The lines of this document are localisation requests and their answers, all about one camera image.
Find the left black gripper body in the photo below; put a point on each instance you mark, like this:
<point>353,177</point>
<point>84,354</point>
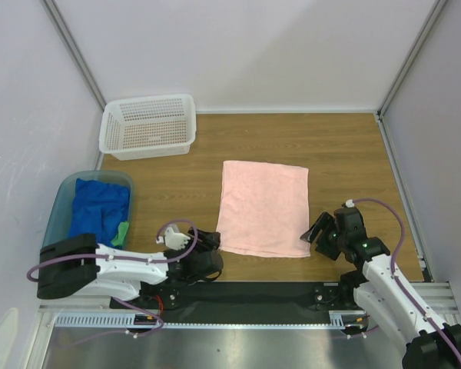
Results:
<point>194,251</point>

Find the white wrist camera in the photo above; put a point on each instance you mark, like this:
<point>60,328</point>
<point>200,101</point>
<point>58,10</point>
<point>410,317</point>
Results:
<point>349,203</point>
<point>172,238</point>

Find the blue translucent plastic tub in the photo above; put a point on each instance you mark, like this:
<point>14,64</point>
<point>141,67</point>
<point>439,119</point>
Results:
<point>60,217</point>

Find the pink towel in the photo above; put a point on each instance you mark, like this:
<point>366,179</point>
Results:
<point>264,209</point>

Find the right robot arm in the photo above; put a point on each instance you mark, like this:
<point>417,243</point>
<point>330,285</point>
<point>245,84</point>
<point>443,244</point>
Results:
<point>378,286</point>

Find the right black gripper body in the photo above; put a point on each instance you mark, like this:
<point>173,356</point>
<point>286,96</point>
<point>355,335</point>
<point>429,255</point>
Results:
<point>326,236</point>

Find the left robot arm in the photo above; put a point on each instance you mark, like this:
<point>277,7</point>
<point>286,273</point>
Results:
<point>83,267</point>

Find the right aluminium frame post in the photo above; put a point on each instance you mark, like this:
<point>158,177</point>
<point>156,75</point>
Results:
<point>435,13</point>

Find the left aluminium frame post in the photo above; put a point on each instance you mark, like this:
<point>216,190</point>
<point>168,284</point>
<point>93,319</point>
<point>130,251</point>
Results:
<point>61,27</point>

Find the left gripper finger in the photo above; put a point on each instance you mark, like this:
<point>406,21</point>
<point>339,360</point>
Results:
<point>207,247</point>
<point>207,237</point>

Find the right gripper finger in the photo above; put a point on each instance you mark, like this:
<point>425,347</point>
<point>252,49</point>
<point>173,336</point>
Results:
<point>324,222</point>
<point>326,240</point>

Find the aluminium frame post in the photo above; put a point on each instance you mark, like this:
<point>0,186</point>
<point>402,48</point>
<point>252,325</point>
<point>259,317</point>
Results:
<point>435,13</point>
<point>61,27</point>

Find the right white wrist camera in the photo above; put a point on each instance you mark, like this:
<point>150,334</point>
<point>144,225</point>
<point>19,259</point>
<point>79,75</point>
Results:
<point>349,203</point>

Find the green towel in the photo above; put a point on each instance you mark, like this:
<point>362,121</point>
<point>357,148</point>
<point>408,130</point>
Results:
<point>121,236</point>

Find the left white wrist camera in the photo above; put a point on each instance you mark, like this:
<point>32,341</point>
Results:
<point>172,238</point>

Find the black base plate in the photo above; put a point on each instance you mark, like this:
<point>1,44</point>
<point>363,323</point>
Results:
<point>246,301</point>

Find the blue towel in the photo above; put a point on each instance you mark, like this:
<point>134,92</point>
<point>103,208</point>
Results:
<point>98,208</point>

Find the slotted aluminium rail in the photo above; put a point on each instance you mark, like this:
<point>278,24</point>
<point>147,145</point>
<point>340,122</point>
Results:
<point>238,319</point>

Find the white perforated plastic basket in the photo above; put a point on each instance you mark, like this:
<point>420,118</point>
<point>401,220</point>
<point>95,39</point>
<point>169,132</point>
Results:
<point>148,127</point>

